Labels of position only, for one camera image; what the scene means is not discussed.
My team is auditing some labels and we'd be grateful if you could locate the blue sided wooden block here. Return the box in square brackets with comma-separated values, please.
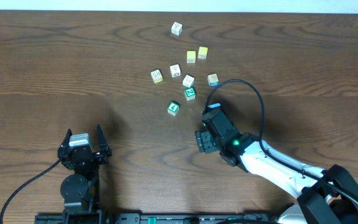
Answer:
[207, 73, 219, 87]

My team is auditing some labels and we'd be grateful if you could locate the wooden block number 3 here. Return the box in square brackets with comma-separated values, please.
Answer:
[171, 22, 183, 35]

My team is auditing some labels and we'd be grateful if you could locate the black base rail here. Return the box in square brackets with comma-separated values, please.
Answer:
[34, 212, 278, 224]

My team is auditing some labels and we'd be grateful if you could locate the white wooden block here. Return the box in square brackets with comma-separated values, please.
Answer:
[182, 75, 195, 88]

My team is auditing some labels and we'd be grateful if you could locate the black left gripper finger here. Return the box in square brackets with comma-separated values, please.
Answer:
[97, 124, 109, 149]
[61, 129, 72, 147]

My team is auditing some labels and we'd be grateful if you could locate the wooden block letter W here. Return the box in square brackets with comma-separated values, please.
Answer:
[170, 64, 181, 77]

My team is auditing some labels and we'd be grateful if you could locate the green letter N block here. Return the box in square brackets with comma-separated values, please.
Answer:
[184, 87, 196, 101]

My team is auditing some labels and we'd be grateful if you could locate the wooden block letter B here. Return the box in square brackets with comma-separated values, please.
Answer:
[150, 69, 163, 83]

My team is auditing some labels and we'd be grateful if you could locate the yellow top wooden block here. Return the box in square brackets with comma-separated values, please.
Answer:
[186, 51, 196, 63]

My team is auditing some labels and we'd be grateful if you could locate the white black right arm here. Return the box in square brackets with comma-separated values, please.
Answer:
[195, 128, 358, 223]

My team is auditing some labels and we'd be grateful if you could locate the green number 4 block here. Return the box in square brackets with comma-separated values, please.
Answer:
[167, 101, 180, 116]

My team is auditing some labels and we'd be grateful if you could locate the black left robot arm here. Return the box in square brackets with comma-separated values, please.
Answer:
[57, 125, 112, 215]

